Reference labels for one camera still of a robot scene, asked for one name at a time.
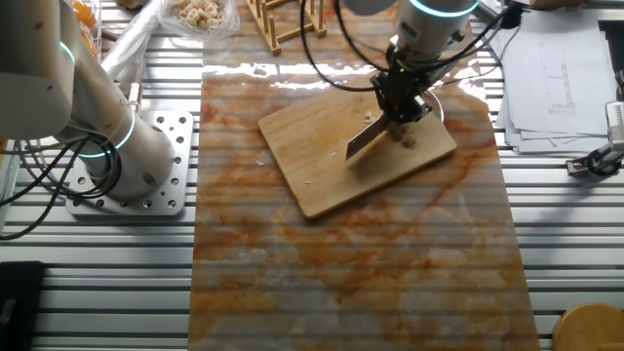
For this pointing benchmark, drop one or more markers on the bag of lotus slices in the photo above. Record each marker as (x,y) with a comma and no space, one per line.
(200,14)

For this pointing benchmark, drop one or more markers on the orange marble pattern mat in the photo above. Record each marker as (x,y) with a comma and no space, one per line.
(365,273)

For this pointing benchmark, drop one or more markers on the wooden mug tree stand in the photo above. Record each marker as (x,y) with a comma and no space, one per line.
(590,326)

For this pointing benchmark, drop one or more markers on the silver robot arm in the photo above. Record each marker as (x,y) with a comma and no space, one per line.
(39,83)

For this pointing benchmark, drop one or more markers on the wooden peg rack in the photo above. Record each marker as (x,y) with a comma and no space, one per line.
(273,34)

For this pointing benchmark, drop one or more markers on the clear plastic fruit container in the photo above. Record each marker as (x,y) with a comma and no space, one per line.
(85,19)

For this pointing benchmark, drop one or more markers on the black box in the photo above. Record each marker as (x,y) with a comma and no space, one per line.
(22,307)

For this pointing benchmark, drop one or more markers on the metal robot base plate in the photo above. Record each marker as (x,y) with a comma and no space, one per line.
(166,161)

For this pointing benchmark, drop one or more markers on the thin lotus root slice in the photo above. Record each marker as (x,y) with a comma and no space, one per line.
(369,117)

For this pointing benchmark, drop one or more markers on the wrist camera on grey bracket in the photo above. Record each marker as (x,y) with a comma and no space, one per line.
(509,17)

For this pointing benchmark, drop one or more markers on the lotus root piece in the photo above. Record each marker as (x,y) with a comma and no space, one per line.
(404,136)

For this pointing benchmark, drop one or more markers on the wooden cutting board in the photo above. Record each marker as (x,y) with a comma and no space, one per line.
(312,146)

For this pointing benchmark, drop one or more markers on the clear plastic bag roll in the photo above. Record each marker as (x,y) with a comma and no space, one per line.
(131,44)

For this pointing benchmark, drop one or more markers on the small grey camera on mount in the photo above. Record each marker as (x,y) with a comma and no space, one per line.
(615,124)

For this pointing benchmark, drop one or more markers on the white paper stack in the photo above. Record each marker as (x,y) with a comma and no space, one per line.
(551,83)

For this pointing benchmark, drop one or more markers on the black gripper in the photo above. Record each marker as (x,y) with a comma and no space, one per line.
(397,88)

